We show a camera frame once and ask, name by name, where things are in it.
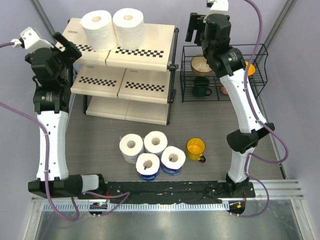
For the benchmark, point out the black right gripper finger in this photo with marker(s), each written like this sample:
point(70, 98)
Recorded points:
point(199, 37)
point(193, 25)

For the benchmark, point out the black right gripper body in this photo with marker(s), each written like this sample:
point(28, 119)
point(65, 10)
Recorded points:
point(206, 50)

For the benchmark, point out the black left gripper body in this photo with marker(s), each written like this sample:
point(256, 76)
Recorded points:
point(63, 73)

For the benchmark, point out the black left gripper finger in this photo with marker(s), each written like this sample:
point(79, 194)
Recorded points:
point(70, 54)
point(62, 40)

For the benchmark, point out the white paper towel roll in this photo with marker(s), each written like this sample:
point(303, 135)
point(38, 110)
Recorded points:
point(99, 30)
point(131, 147)
point(129, 28)

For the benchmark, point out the blue paper roll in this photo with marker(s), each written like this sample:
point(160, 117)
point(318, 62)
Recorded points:
point(172, 160)
point(148, 166)

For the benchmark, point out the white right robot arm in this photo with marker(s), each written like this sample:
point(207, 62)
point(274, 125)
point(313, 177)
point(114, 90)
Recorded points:
point(229, 68)

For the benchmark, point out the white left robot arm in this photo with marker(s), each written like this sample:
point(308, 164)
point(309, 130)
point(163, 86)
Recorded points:
point(52, 106)

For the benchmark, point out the cream three-tier shelf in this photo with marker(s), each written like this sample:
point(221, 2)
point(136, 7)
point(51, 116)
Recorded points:
point(133, 85)

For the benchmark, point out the beige ceramic bowl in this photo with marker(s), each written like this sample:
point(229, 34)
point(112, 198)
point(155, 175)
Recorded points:
point(199, 66)

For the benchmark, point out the dark green mug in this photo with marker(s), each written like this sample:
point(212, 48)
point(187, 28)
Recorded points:
point(201, 87)

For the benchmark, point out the orange bowl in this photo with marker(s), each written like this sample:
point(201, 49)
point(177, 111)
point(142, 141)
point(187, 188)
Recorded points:
point(250, 69)

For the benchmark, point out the pink mug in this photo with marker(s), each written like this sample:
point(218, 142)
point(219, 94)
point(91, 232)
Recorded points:
point(224, 90)

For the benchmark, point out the yellow mug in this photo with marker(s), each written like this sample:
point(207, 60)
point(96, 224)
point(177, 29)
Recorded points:
point(194, 150)

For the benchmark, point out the floral print paper roll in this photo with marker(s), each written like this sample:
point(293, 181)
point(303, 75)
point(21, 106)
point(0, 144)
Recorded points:
point(155, 142)

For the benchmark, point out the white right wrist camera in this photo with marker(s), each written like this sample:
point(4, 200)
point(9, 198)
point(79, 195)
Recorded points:
point(218, 7)

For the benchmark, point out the black wire rack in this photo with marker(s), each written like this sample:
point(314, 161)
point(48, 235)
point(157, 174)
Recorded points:
point(257, 81)

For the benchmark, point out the white slotted cable duct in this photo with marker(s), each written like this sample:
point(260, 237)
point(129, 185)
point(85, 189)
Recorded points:
point(126, 207)

